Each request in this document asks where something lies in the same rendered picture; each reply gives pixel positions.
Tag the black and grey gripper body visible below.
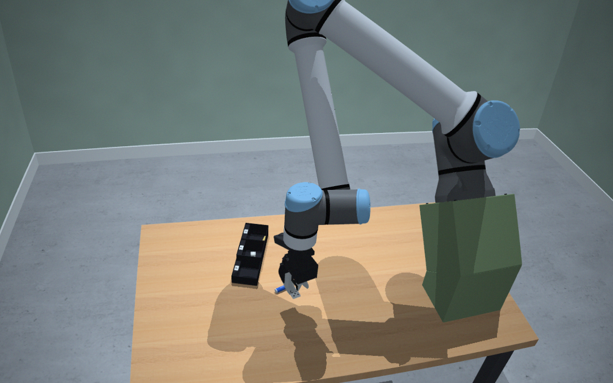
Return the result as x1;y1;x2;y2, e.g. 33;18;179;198
282;247;318;286

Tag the black rack of three labelled bins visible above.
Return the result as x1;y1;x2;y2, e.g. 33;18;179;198
231;223;269;286

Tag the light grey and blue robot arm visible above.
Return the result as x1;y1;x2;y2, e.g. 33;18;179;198
274;0;520;251

